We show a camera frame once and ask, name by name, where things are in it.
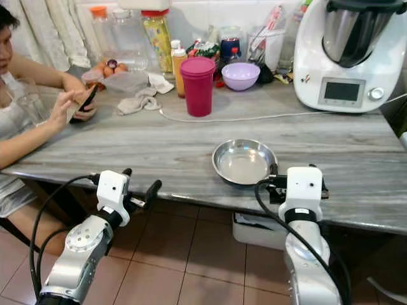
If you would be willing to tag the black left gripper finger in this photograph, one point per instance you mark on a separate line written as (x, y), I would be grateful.
(153, 189)
(126, 171)

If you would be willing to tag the black smartphone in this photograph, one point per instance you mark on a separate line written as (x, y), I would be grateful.
(88, 99)

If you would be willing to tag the purple plastic bowl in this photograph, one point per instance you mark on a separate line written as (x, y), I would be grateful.
(240, 76)

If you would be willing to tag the woman's right forearm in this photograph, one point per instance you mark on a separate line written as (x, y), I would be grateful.
(25, 136)

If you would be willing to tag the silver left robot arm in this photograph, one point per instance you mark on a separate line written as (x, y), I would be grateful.
(82, 251)

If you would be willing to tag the woman's left forearm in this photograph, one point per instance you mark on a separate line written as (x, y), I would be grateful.
(48, 76)

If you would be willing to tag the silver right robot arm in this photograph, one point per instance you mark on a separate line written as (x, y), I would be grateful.
(308, 270)

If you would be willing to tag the woman's left hand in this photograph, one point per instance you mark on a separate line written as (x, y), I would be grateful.
(89, 113)

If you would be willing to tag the woman's right hand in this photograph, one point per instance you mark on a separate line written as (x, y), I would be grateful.
(65, 107)

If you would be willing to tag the stainless steel plate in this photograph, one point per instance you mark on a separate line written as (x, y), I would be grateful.
(244, 163)

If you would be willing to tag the white plastic bin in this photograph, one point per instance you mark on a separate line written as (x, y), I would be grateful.
(257, 230)

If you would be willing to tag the grey crumpled cloth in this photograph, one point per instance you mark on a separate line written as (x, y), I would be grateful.
(135, 103)

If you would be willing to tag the woman in white top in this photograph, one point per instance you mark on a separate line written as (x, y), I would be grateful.
(9, 121)

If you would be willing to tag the clear plastic food container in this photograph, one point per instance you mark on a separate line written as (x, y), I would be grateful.
(124, 82)

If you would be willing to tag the white folded cloth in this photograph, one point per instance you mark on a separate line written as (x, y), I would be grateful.
(160, 82)

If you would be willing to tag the white kitchen blender appliance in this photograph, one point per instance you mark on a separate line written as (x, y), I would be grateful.
(311, 70)

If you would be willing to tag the bowl of brown eggs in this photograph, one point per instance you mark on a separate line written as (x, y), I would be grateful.
(108, 67)

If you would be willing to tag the magenta plastic tumbler with lid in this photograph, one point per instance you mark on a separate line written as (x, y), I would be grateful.
(197, 89)

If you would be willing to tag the orange bottle with white cap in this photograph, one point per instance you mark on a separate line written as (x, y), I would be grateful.
(179, 75)

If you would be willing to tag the clear drinking glass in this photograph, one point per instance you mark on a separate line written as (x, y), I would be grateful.
(32, 101)

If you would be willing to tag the clear pitcher with utensils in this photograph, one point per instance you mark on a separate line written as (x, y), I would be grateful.
(267, 49)

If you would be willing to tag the tall clear bottle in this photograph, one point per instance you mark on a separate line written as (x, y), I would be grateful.
(291, 41)

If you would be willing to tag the dark blue jar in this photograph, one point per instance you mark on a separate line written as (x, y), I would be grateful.
(230, 49)

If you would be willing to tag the large clear plastic bottle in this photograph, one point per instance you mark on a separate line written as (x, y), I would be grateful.
(127, 38)

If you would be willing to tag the yellow bottle with red cap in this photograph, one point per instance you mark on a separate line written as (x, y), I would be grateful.
(157, 38)

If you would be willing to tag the green food packet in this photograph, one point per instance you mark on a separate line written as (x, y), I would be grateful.
(202, 49)

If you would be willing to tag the clear bottle with orange cap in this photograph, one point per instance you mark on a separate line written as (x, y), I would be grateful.
(99, 28)

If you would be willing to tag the white patterned curtain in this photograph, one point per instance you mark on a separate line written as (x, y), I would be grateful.
(48, 28)

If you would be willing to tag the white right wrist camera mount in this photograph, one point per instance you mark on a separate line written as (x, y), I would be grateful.
(304, 187)

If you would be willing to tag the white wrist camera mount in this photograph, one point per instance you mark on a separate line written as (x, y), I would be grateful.
(113, 190)
(304, 187)

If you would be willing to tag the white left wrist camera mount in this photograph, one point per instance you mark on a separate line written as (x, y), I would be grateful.
(113, 190)

